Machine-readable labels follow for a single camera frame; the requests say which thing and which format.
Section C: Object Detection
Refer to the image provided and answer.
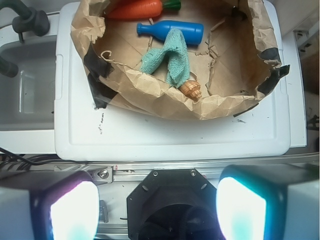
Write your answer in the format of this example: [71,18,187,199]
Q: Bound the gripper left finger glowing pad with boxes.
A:
[0,170,100,240]

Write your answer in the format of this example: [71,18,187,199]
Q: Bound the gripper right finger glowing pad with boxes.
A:
[215,163,320,240]

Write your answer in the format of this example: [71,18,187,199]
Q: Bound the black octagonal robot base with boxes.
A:
[126,168,224,240]

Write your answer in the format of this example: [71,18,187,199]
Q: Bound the teal blue cloth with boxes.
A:
[140,31,190,89]

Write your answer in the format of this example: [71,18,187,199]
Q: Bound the white plastic tray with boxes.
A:
[54,2,291,162]

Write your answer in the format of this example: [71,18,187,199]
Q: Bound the crumpled brown paper bag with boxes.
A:
[71,0,290,121]

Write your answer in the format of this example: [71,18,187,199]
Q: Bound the blue plastic bottle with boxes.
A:
[136,20,204,46]

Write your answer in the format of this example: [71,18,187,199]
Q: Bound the dark grey faucet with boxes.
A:
[0,0,51,78]

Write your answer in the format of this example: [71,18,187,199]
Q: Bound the orange toy carrot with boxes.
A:
[106,0,182,20]

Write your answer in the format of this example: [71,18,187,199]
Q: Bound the black cable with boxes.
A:
[0,146,89,173]

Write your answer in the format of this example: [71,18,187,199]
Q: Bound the aluminium frame rail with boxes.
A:
[53,152,320,185]

